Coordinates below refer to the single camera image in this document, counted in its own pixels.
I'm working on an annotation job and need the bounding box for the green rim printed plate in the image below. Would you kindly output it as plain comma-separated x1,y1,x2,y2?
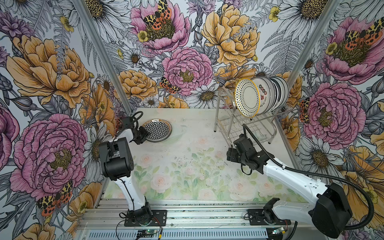
252,76,275,115

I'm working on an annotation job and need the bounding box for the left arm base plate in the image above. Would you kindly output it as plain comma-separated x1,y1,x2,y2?
124,210,168,227

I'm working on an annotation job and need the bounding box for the black geometric pattern plate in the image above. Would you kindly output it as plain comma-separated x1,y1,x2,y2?
142,119,172,143

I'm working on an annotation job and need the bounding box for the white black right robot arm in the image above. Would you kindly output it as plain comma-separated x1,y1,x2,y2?
227,134,353,239

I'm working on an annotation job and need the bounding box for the black corrugated right cable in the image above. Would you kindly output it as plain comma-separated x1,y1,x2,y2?
242,123,375,240

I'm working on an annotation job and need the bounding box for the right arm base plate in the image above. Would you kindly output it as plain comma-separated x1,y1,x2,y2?
244,209,292,226

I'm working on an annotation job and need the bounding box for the yellow rim dotted plate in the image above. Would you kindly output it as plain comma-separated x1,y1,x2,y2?
234,79,261,119

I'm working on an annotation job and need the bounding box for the chrome wire dish rack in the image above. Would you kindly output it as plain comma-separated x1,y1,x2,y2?
214,87,293,147

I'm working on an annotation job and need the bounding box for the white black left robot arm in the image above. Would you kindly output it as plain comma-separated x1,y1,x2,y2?
98,112,153,225

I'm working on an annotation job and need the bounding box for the left aluminium corner post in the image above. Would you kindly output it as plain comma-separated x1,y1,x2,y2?
74,1,133,116

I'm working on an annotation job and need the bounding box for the right aluminium corner post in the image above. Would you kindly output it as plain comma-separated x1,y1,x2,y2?
288,0,342,90

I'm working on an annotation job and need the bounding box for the aluminium corner post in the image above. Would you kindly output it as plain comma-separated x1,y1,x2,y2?
288,0,342,90
74,1,133,116

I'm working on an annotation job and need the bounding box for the aluminium mounting rail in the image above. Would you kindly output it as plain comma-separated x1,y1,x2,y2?
74,199,327,240

